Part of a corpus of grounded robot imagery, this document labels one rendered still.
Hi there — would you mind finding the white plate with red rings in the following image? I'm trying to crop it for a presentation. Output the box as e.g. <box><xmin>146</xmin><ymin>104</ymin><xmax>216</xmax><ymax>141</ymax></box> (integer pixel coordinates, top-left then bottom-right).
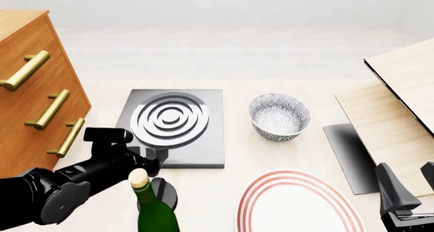
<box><xmin>235</xmin><ymin>169</ymin><xmax>369</xmax><ymax>232</ymax></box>

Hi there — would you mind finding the green bottle with cork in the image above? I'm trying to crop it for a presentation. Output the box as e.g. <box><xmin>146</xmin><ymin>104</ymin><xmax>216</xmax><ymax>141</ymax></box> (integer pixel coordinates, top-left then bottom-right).
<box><xmin>127</xmin><ymin>167</ymin><xmax>181</xmax><ymax>232</ymax></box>

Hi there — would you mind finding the round black stove knob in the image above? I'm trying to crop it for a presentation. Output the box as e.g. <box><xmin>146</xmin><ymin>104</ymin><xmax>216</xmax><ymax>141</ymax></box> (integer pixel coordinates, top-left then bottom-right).
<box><xmin>137</xmin><ymin>177</ymin><xmax>178</xmax><ymax>212</ymax></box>

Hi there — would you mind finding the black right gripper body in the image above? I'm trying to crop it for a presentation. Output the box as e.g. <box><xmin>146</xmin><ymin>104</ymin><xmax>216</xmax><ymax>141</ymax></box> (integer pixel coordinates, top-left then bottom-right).
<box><xmin>380</xmin><ymin>206</ymin><xmax>434</xmax><ymax>232</ymax></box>

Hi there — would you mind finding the wooden cabinet with drawers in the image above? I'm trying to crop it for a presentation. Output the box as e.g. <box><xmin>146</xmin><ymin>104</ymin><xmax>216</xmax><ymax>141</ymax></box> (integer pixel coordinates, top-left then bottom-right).
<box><xmin>0</xmin><ymin>9</ymin><xmax>92</xmax><ymax>178</ymax></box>

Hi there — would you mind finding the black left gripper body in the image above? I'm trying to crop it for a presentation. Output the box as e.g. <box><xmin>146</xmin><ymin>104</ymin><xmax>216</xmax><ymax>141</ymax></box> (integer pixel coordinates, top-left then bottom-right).
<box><xmin>110</xmin><ymin>142</ymin><xmax>161</xmax><ymax>178</ymax></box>

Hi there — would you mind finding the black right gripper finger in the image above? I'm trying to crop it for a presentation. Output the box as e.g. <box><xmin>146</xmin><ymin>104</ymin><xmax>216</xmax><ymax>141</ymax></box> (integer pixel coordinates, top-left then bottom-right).
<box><xmin>374</xmin><ymin>162</ymin><xmax>422</xmax><ymax>216</ymax></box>
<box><xmin>420</xmin><ymin>161</ymin><xmax>434</xmax><ymax>191</ymax></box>

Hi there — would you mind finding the wooden drawer front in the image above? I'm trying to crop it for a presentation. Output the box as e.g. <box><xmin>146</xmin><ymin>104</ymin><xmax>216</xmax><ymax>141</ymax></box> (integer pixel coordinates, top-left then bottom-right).
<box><xmin>0</xmin><ymin>60</ymin><xmax>83</xmax><ymax>177</ymax></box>
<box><xmin>0</xmin><ymin>14</ymin><xmax>71</xmax><ymax>122</ymax></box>
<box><xmin>23</xmin><ymin>88</ymin><xmax>92</xmax><ymax>172</ymax></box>

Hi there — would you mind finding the pale wooden box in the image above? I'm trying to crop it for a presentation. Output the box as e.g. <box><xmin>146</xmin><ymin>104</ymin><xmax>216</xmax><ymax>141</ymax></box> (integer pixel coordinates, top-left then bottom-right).
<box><xmin>333</xmin><ymin>37</ymin><xmax>434</xmax><ymax>198</ymax></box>

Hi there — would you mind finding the patterned grey white bowl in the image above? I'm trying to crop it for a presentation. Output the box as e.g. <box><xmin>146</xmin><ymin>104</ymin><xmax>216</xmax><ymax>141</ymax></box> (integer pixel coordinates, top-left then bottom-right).
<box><xmin>248</xmin><ymin>92</ymin><xmax>312</xmax><ymax>143</ymax></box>

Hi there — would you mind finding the flat black stove plate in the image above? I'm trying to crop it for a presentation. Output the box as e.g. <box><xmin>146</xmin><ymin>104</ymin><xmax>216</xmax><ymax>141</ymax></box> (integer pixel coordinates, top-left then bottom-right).
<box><xmin>115</xmin><ymin>88</ymin><xmax>225</xmax><ymax>170</ymax></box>

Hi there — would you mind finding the brass drawer handle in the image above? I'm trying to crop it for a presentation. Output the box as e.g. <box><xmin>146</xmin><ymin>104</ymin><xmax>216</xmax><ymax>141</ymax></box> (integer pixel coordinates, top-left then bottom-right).
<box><xmin>46</xmin><ymin>117</ymin><xmax>86</xmax><ymax>159</ymax></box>
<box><xmin>0</xmin><ymin>50</ymin><xmax>51</xmax><ymax>92</ymax></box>
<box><xmin>24</xmin><ymin>89</ymin><xmax>71</xmax><ymax>130</ymax></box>

